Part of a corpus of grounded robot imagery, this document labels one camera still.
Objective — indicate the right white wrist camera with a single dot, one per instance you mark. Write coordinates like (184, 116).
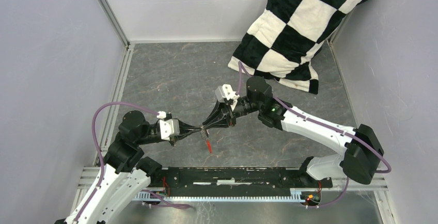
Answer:
(225, 94)

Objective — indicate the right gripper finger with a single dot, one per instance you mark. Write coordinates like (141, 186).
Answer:
(215, 114)
(219, 120)

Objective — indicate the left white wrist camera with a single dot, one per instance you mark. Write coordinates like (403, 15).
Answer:
(164, 124)

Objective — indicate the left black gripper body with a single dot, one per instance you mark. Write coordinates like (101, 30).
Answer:
(173, 139)

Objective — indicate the red key tag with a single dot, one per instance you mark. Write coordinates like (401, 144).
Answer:
(209, 146)

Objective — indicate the slotted cable duct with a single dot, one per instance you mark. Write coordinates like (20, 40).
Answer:
(294, 196)

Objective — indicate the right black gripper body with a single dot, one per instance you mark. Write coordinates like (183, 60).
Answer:
(232, 114)

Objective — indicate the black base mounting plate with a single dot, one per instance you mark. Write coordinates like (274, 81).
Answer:
(234, 181)

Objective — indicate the black white checkered blanket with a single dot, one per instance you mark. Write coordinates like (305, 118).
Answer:
(283, 40)

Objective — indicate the aluminium frame rail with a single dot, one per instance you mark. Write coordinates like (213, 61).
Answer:
(114, 22)

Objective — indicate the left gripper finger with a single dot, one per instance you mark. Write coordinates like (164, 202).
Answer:
(186, 128)
(187, 134)

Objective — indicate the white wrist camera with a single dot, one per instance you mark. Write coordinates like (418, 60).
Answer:
(225, 94)
(164, 124)

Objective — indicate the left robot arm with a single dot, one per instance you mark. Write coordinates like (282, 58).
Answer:
(125, 171)

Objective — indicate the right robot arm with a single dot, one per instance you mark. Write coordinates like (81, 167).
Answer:
(358, 151)

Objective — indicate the metal key holder plate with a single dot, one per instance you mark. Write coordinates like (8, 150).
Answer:
(204, 134)

